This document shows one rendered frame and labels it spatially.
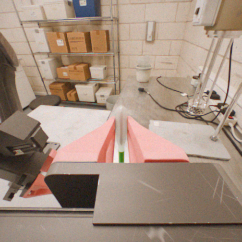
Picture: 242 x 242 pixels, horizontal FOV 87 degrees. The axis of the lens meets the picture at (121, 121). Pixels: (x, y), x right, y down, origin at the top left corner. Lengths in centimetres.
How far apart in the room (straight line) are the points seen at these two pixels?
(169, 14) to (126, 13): 63
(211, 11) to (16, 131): 46
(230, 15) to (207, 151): 42
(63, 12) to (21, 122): 224
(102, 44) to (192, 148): 196
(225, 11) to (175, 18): 208
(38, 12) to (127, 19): 130
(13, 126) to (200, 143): 59
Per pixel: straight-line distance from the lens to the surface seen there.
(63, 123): 74
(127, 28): 251
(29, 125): 23
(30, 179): 28
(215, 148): 63
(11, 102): 48
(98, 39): 225
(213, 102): 92
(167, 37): 249
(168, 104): 87
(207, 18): 44
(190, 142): 61
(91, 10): 230
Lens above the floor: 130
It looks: 36 degrees down
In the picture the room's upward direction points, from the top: 2 degrees counter-clockwise
